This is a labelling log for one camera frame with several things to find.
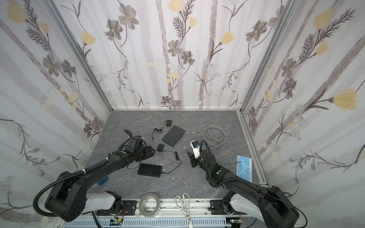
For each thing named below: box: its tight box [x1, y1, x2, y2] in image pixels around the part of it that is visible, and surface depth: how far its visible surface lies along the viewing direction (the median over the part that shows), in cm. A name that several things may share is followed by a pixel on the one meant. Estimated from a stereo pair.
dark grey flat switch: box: [162, 124, 186, 148], surface depth 107 cm
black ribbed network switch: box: [137, 163, 163, 178], surface depth 87 cm
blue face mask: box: [236, 154, 253, 183], surface depth 92 cm
